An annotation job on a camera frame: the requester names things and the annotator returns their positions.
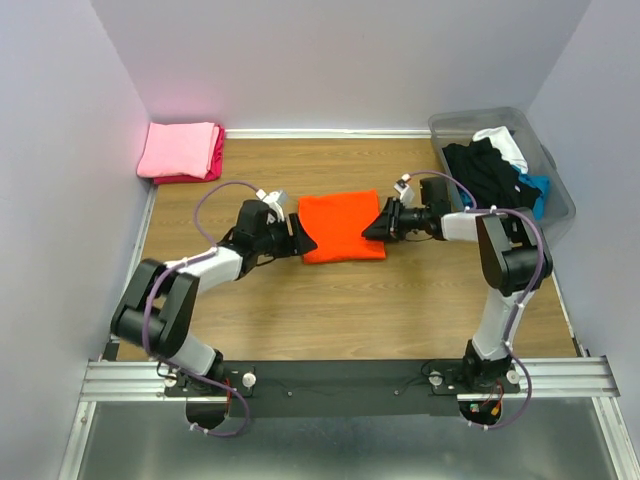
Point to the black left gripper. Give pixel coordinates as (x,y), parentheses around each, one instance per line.
(297,244)

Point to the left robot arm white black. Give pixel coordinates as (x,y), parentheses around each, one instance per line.
(157,306)

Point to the black shirt in bin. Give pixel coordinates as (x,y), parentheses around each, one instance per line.
(475,161)

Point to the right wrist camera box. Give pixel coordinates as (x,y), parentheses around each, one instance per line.
(434,193)

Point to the white shirt in bin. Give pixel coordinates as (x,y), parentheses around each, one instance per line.
(502,140)

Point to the blue shirt in bin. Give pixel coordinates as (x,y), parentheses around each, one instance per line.
(509,191)

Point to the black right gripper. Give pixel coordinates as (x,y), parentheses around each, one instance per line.
(386,220)

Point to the folded magenta shirt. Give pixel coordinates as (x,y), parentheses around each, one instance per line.
(215,167)

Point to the aluminium front rail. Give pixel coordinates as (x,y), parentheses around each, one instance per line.
(580,377)

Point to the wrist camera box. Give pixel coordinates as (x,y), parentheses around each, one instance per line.
(434,193)
(275,201)

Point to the clear plastic bin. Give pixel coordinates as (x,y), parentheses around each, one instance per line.
(459,128)

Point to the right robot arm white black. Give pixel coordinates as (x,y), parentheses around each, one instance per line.
(514,258)

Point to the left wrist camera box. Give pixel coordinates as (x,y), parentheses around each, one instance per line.
(275,201)

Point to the folded light pink shirt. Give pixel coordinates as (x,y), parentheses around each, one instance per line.
(178,149)

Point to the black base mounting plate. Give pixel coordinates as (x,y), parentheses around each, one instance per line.
(280,389)

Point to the orange t shirt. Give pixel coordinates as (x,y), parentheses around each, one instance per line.
(335,222)

